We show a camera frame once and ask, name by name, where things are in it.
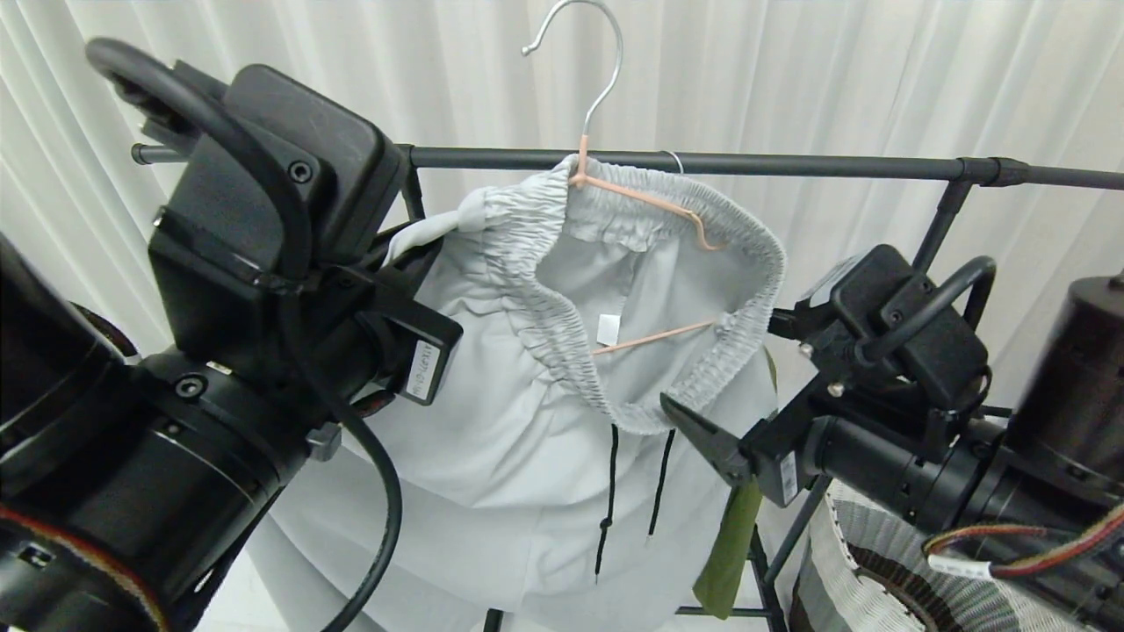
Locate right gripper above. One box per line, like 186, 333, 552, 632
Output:
659, 380, 1012, 534

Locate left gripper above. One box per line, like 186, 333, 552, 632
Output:
0, 288, 464, 608

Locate green printed shirt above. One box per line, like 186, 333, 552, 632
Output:
691, 347, 780, 621

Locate pale grey shorts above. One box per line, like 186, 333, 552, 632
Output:
244, 155, 789, 632

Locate white laundry basket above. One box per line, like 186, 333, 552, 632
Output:
789, 478, 1103, 632

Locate black clothes rack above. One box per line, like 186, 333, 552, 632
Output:
130, 142, 1124, 632

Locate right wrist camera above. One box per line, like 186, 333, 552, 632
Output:
793, 244, 999, 440

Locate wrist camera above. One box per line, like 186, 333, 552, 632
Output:
793, 244, 999, 440
148, 61, 411, 380

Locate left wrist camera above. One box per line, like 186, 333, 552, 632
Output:
148, 61, 411, 380

